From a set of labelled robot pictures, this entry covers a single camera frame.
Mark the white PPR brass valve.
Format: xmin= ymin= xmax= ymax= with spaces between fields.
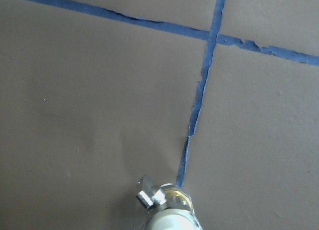
xmin=136 ymin=175 xmax=202 ymax=230

